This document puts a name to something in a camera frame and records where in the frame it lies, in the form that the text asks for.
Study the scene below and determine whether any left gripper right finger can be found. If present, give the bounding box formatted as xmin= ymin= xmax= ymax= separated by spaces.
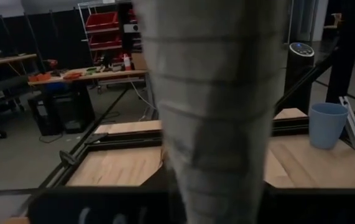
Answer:
xmin=257 ymin=182 xmax=355 ymax=224

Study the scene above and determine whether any black computer case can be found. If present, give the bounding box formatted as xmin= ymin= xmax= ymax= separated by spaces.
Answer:
xmin=27 ymin=82 xmax=96 ymax=137

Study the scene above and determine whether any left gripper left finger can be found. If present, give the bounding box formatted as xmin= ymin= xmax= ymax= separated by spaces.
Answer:
xmin=27 ymin=164 xmax=186 ymax=224

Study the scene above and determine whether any black aluminium frame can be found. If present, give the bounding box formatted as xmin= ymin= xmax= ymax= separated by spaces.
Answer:
xmin=39 ymin=0 xmax=355 ymax=190

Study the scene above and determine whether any wooden-top desk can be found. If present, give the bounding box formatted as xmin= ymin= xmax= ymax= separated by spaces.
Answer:
xmin=0 ymin=53 xmax=38 ymax=70

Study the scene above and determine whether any white spray bottle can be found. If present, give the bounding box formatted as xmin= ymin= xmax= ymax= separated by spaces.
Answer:
xmin=123 ymin=53 xmax=132 ymax=72

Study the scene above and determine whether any light blue cup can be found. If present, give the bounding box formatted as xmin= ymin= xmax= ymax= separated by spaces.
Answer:
xmin=308 ymin=102 xmax=349 ymax=151

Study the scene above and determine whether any black tower air purifier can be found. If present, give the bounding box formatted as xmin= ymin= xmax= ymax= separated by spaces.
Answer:
xmin=284 ymin=42 xmax=315 ymax=115

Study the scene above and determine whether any wooden worktable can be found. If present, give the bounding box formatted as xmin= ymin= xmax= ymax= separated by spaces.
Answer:
xmin=27 ymin=68 xmax=149 ymax=94

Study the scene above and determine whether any red storage bin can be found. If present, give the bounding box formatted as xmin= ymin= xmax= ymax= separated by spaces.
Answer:
xmin=89 ymin=34 xmax=124 ymax=50
xmin=85 ymin=11 xmax=119 ymax=32

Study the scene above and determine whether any brown cardboard box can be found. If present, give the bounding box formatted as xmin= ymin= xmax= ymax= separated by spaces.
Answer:
xmin=131 ymin=52 xmax=149 ymax=71

